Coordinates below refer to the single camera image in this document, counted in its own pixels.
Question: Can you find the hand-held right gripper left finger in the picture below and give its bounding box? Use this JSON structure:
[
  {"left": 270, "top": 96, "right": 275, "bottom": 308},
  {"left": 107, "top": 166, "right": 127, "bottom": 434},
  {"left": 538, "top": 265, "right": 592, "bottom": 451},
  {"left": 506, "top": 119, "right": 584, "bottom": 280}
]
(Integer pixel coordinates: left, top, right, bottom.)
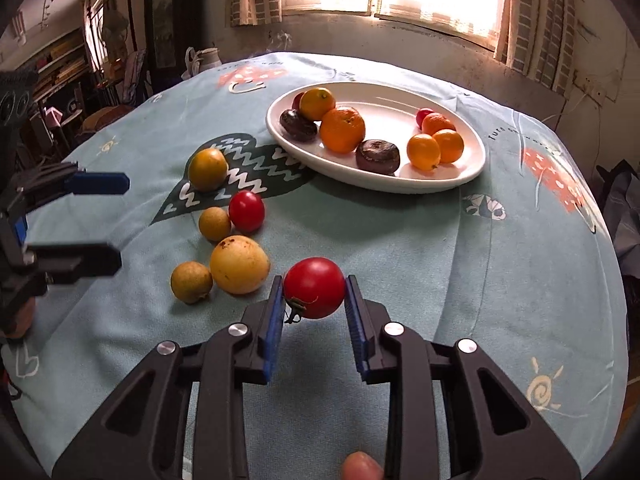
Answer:
[{"left": 50, "top": 275, "right": 287, "bottom": 480}]

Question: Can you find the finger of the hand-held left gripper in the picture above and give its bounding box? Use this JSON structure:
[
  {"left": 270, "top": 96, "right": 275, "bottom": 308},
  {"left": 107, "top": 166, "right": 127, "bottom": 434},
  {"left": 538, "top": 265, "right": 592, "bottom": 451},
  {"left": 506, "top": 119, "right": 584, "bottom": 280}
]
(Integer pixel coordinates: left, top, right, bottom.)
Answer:
[
  {"left": 10, "top": 161, "right": 131, "bottom": 211},
  {"left": 25, "top": 241, "right": 123, "bottom": 287}
]

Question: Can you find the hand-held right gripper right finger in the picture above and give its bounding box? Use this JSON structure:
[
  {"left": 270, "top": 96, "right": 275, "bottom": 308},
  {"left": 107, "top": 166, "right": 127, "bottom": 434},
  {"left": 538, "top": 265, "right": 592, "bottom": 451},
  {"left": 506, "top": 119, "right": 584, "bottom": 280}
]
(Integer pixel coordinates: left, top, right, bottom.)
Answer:
[{"left": 345, "top": 274, "right": 583, "bottom": 480}]

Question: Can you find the smooth small orange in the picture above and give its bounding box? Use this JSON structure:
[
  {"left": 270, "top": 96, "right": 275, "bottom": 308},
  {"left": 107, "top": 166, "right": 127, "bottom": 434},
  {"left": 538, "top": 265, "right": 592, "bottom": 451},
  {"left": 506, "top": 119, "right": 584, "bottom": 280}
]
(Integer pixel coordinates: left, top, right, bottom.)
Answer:
[
  {"left": 406, "top": 133, "right": 442, "bottom": 172},
  {"left": 432, "top": 129, "right": 465, "bottom": 164}
]

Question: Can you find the white oval plate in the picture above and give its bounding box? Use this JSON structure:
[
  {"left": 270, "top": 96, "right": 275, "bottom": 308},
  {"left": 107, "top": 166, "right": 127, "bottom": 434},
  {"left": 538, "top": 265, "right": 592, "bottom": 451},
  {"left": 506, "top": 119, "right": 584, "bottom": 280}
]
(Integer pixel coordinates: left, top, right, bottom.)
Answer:
[{"left": 265, "top": 81, "right": 487, "bottom": 194}]

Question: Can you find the golden yellow round fruit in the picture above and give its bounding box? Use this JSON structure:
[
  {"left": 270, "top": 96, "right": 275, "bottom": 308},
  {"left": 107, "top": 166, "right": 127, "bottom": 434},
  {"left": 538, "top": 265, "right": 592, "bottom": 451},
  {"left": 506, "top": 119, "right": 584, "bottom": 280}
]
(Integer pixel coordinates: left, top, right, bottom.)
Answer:
[{"left": 299, "top": 87, "right": 337, "bottom": 122}]

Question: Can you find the person's left hand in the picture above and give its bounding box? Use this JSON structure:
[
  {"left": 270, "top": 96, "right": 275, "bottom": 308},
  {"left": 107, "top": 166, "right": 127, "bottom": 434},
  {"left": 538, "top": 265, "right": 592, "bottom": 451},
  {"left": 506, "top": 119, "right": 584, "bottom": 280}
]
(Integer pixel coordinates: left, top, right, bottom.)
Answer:
[{"left": 2, "top": 301, "right": 33, "bottom": 341}]

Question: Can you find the person's right hand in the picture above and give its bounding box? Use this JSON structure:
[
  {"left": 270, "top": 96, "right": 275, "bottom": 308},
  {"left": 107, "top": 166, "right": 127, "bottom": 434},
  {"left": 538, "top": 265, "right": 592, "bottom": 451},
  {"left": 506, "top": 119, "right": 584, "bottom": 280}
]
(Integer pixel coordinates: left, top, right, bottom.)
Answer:
[{"left": 341, "top": 451, "right": 385, "bottom": 480}]

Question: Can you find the chair with brown cushion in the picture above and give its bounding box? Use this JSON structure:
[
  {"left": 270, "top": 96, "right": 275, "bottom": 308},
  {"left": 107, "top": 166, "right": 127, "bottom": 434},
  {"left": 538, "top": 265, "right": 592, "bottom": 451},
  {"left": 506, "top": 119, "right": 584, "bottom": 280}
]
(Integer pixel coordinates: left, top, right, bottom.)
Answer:
[{"left": 80, "top": 105, "right": 136, "bottom": 133}]

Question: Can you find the bookshelf with books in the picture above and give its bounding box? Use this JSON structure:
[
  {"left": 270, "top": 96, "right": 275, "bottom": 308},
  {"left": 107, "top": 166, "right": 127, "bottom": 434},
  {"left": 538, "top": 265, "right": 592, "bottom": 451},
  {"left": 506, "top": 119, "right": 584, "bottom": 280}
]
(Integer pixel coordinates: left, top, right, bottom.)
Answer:
[{"left": 30, "top": 30, "right": 88, "bottom": 106}]

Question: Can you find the pale yellow spotted fruit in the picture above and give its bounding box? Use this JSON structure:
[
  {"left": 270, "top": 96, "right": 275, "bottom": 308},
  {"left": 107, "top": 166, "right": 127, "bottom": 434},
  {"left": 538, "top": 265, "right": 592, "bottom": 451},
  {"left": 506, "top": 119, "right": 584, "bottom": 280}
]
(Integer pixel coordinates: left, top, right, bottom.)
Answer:
[{"left": 209, "top": 235, "right": 271, "bottom": 295}]

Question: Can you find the small tan longan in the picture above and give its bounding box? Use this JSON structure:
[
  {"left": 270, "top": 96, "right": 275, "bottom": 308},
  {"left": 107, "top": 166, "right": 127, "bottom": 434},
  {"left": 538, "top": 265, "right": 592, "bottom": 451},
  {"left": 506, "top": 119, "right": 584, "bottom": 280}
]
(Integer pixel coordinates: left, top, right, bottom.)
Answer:
[
  {"left": 170, "top": 261, "right": 214, "bottom": 305},
  {"left": 198, "top": 206, "right": 232, "bottom": 242}
]

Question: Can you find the olive green round fruit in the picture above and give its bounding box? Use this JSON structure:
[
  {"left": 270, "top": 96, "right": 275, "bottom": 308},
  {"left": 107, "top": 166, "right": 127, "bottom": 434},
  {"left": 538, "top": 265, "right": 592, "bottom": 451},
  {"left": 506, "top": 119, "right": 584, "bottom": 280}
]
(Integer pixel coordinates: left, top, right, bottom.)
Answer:
[{"left": 187, "top": 147, "right": 230, "bottom": 193}]

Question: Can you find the light blue printed tablecloth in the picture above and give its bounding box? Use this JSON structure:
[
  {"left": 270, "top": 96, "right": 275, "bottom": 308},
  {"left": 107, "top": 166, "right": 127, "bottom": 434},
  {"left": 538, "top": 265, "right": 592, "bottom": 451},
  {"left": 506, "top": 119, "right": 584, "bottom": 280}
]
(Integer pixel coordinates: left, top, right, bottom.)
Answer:
[{"left": 0, "top": 51, "right": 630, "bottom": 480}]

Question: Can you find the standing electric fan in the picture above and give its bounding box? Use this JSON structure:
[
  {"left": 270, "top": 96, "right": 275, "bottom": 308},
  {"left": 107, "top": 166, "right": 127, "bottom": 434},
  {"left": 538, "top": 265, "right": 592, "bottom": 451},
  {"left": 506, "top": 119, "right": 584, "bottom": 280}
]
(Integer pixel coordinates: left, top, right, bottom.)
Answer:
[{"left": 102, "top": 7, "right": 131, "bottom": 61}]

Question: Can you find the dark wooden cabinet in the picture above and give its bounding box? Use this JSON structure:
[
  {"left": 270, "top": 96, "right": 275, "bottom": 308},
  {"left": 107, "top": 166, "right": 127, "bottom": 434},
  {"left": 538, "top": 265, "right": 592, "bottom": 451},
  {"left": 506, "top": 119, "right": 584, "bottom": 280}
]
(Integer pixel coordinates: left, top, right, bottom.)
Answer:
[{"left": 144, "top": 0, "right": 183, "bottom": 91}]

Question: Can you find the pile of grey clothes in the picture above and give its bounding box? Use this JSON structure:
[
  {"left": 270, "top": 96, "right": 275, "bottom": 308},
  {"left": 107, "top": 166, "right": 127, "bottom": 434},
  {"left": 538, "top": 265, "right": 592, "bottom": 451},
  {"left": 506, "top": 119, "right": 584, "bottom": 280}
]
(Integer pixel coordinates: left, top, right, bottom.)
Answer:
[{"left": 595, "top": 159, "right": 640, "bottom": 291}]

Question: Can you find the white wall socket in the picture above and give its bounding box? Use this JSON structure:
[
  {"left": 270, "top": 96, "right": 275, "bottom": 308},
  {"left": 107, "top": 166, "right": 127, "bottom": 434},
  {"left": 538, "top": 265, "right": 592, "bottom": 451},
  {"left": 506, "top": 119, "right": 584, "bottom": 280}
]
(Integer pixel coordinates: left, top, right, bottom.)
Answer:
[{"left": 572, "top": 72, "right": 613, "bottom": 106}]

